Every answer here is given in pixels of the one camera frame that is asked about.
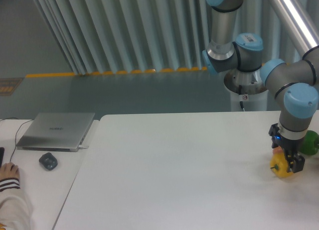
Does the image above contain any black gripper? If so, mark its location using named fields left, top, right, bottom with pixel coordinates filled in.
left=269, top=123, right=306, bottom=173

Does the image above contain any yellow bell pepper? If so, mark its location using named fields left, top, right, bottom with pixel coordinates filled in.
left=270, top=152, right=293, bottom=178

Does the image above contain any cream sleeved forearm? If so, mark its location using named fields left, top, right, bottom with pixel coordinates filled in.
left=0, top=178, right=31, bottom=230

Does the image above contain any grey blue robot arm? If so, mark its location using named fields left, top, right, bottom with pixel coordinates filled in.
left=202, top=0, right=319, bottom=173

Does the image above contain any green bell pepper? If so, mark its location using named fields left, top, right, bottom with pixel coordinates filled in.
left=300, top=130, right=319, bottom=155

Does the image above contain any person's hand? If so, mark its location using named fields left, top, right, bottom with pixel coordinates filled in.
left=0, top=162, right=20, bottom=181

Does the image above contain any brown egg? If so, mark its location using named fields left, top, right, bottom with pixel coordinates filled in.
left=273, top=146, right=283, bottom=154

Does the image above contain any white usb plug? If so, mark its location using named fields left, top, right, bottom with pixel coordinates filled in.
left=78, top=145, right=89, bottom=149

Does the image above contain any silver closed laptop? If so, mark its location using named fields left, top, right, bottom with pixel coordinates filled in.
left=17, top=113, right=95, bottom=152

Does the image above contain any white folding partition screen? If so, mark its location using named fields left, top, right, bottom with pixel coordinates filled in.
left=28, top=0, right=319, bottom=76

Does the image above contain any black phone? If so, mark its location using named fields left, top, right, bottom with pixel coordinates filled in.
left=0, top=147, right=4, bottom=167

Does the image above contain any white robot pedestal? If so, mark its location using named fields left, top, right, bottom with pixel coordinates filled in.
left=224, top=69, right=268, bottom=112

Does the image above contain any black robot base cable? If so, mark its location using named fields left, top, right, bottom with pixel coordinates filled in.
left=238, top=84, right=246, bottom=112

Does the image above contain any thin black cable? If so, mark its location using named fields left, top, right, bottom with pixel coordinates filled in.
left=0, top=117, right=34, bottom=164

